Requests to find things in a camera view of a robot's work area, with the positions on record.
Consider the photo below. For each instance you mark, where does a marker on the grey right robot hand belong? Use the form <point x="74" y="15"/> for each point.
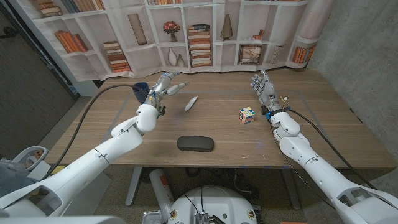
<point x="267" y="93"/>

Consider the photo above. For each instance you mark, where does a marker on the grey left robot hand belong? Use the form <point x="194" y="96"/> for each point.
<point x="158" y="91"/>

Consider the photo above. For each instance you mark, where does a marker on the white toothpaste tube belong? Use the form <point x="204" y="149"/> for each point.
<point x="190" y="104"/>

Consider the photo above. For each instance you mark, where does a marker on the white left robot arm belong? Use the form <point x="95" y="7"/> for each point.
<point x="93" y="158"/>

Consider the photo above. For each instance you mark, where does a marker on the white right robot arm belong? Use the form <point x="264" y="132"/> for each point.
<point x="323" y="174"/>

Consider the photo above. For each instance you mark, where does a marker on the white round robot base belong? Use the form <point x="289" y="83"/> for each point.
<point x="217" y="203"/>

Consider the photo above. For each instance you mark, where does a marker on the multicoloured rubik cube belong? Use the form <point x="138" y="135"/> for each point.
<point x="247" y="115"/>

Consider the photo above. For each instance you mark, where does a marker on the dark glasses case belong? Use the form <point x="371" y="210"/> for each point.
<point x="195" y="143"/>

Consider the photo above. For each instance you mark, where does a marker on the dark blue mug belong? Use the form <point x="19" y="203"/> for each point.
<point x="139" y="93"/>

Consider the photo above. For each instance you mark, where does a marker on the printed bookshelf backdrop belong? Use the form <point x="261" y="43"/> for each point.
<point x="140" y="59"/>

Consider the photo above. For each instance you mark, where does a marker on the white roll with orange label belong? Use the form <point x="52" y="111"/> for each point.
<point x="160" y="189"/>

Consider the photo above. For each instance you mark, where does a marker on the grey table leg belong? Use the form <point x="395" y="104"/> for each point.
<point x="290" y="189"/>
<point x="133" y="186"/>

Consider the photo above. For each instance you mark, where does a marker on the foil tray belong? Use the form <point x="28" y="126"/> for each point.
<point x="152" y="217"/>

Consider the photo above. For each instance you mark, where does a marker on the yellow black pad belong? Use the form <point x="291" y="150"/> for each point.
<point x="57" y="170"/>

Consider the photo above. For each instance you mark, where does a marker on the orange flat object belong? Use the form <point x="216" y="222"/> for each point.
<point x="292" y="222"/>

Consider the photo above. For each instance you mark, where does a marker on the grey finned module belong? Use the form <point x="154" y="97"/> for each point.
<point x="201" y="218"/>

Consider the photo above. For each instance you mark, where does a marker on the white robot torso edge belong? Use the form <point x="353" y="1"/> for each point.
<point x="62" y="220"/>

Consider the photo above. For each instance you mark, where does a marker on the person's leg in jeans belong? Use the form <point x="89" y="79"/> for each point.
<point x="12" y="182"/>

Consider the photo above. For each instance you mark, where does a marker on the white round frame with clutter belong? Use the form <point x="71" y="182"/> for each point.
<point x="41" y="150"/>

